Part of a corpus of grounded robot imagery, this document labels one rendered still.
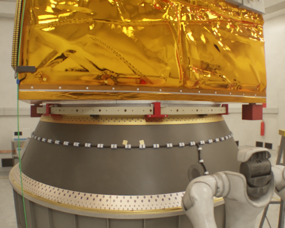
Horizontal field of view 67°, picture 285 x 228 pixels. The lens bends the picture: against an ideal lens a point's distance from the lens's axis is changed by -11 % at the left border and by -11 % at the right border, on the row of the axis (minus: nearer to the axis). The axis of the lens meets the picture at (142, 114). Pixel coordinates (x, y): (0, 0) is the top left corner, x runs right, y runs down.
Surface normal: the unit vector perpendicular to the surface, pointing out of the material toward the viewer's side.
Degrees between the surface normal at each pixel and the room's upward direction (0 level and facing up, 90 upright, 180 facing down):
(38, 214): 90
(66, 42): 91
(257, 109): 90
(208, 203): 64
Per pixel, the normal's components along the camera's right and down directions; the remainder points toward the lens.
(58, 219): -0.36, 0.03
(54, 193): -0.27, -0.71
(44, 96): 0.41, 0.03
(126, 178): 0.01, -0.44
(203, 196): 0.20, -0.53
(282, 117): -0.90, 0.01
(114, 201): -0.03, -0.71
